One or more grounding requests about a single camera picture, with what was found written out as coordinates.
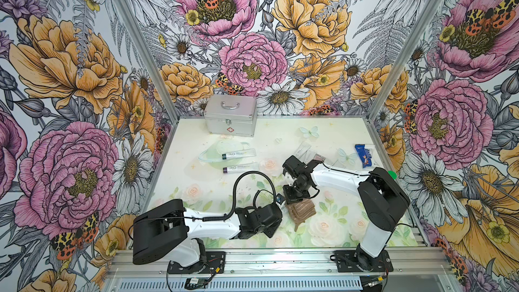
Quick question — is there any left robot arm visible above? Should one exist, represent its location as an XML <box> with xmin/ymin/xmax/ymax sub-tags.
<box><xmin>131</xmin><ymin>199</ymin><xmax>282</xmax><ymax>268</ymax></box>

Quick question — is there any dark green cap toothpaste tube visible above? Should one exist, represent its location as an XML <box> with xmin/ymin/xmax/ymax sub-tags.
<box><xmin>222</xmin><ymin>148</ymin><xmax>256</xmax><ymax>160</ymax></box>

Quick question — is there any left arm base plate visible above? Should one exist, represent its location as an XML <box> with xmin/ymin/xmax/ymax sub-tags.
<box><xmin>167</xmin><ymin>251</ymin><xmax>227</xmax><ymax>274</ymax></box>

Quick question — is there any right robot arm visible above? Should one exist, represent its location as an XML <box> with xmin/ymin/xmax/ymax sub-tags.
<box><xmin>282</xmin><ymin>155</ymin><xmax>410</xmax><ymax>273</ymax></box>

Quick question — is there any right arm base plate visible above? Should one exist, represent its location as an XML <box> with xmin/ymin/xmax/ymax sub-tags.
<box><xmin>330</xmin><ymin>250</ymin><xmax>393</xmax><ymax>274</ymax></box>

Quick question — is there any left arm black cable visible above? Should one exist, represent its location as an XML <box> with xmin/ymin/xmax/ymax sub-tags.
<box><xmin>127</xmin><ymin>170</ymin><xmax>278</xmax><ymax>260</ymax></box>

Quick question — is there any pink cap toothpaste tube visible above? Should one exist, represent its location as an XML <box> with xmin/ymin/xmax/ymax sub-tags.
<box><xmin>305</xmin><ymin>150</ymin><xmax>316</xmax><ymax>160</ymax></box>

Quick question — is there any green cap white bottle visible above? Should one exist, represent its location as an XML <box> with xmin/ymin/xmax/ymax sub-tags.
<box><xmin>388</xmin><ymin>171</ymin><xmax>397</xmax><ymax>180</ymax></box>

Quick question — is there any metallic pink toothpaste tube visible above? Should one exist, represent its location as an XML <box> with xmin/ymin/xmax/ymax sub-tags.
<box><xmin>314</xmin><ymin>154</ymin><xmax>326</xmax><ymax>161</ymax></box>

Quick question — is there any purple cap toothpaste tube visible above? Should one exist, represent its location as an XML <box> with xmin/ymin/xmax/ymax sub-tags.
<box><xmin>294</xmin><ymin>142</ymin><xmax>311</xmax><ymax>158</ymax></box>
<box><xmin>222</xmin><ymin>162</ymin><xmax>259</xmax><ymax>174</ymax></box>

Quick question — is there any aluminium front rail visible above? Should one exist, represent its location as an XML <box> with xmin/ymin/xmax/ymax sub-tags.
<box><xmin>103</xmin><ymin>247</ymin><xmax>462</xmax><ymax>291</ymax></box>

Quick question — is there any silver metal first-aid case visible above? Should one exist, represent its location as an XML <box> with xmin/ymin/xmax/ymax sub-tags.
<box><xmin>204</xmin><ymin>95</ymin><xmax>258</xmax><ymax>137</ymax></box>

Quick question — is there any blue bandage packet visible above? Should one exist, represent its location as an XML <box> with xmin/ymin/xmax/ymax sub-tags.
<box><xmin>355</xmin><ymin>144</ymin><xmax>373</xmax><ymax>168</ymax></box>

